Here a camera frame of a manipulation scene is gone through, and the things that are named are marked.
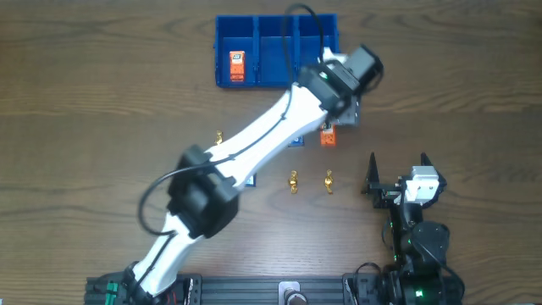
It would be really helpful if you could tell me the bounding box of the mounting rail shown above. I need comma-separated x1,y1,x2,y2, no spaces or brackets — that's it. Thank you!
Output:
84,273,465,305

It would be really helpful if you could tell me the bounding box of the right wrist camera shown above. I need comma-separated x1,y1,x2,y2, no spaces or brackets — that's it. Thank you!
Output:
400,164,441,207

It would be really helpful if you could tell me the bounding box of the blue tray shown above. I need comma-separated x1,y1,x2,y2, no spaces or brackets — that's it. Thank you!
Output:
214,13,341,89

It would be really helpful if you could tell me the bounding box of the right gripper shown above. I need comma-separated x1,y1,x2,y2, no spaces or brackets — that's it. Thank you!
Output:
361,152,448,209

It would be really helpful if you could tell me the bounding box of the orange candy box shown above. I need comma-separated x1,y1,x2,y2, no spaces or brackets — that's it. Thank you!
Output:
319,123,338,147
229,50,247,83

